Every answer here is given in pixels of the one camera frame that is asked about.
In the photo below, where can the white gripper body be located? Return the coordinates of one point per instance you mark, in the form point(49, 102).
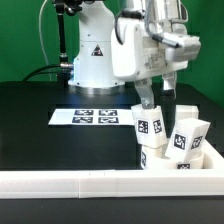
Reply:
point(136, 56)

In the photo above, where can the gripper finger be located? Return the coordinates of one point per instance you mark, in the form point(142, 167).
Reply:
point(169, 84)
point(144, 90)

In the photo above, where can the white round stool seat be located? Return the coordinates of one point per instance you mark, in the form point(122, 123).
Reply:
point(155, 159)

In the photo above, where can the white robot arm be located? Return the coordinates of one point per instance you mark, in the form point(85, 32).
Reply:
point(92, 70)

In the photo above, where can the white marker sheet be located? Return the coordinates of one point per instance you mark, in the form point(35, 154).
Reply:
point(89, 117)

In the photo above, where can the white L-shaped fence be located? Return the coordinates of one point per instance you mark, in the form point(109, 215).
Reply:
point(122, 183)

